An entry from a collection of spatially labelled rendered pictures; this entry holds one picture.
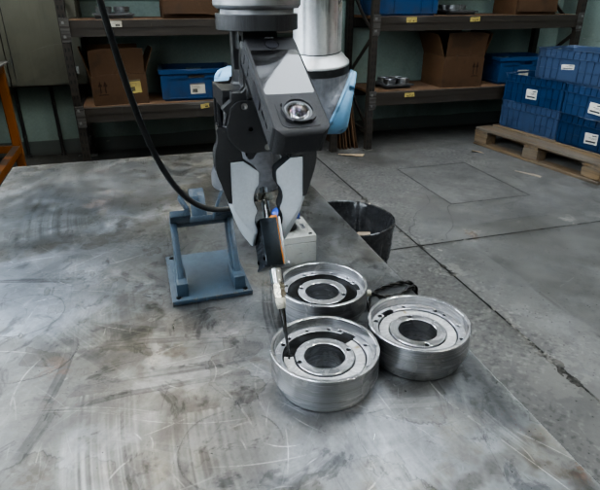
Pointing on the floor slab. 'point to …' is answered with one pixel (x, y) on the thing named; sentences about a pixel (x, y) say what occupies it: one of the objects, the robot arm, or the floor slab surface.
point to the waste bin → (383, 227)
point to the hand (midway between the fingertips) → (267, 234)
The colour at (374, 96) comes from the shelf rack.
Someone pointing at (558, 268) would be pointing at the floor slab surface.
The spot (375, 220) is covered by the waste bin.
